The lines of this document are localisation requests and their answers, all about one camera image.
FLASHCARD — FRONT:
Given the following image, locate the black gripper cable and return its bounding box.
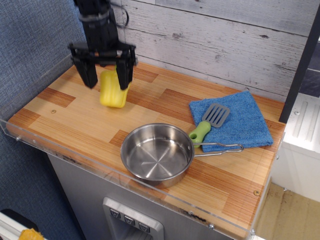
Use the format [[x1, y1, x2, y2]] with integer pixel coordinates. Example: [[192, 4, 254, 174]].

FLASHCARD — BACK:
[[109, 2, 130, 29]]

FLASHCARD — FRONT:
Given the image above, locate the grey toy fridge cabinet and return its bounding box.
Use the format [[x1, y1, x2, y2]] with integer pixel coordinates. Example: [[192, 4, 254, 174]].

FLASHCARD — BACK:
[[48, 154, 229, 240]]

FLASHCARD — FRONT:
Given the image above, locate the silver steel pan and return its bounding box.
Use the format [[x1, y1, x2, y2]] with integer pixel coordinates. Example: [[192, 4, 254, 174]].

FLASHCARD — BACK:
[[120, 122, 244, 189]]

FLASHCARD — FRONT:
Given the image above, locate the silver dispenser button panel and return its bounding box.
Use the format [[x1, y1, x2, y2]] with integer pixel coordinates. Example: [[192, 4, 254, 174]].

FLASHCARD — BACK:
[[102, 197, 165, 240]]

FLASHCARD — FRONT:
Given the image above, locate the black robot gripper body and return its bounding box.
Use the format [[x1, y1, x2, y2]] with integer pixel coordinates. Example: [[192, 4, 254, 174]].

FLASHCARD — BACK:
[[69, 7, 138, 66]]

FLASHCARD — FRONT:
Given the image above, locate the grey spatula with green handle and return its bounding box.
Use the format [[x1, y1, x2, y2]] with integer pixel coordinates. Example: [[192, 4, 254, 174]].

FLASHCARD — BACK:
[[188, 103, 231, 144]]

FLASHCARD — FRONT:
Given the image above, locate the white toy sink unit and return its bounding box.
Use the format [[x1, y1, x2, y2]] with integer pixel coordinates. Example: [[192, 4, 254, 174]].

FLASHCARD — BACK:
[[271, 93, 320, 202]]

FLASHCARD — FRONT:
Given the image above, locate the blue folded cloth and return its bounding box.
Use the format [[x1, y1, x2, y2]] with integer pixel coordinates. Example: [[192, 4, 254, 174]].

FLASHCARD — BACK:
[[189, 91, 274, 148]]

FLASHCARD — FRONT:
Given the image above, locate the clear acrylic table guard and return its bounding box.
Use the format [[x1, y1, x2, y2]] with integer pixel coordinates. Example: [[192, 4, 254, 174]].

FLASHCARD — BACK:
[[0, 34, 286, 240]]

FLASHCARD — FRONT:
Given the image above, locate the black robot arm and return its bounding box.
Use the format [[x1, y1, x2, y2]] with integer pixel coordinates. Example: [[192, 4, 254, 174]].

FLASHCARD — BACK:
[[68, 0, 138, 90]]

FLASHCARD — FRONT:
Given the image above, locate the yellow toy capsicum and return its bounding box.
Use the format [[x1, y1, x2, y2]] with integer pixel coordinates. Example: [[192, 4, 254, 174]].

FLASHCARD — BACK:
[[99, 67, 131, 108]]

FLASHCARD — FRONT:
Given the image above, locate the dark grey right post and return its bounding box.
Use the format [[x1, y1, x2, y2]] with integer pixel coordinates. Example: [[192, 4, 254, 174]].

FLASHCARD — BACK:
[[279, 6, 320, 124]]

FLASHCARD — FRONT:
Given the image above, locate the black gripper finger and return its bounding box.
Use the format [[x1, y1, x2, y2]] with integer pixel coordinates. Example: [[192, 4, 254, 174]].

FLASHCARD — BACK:
[[72, 57, 98, 89], [116, 57, 134, 90]]

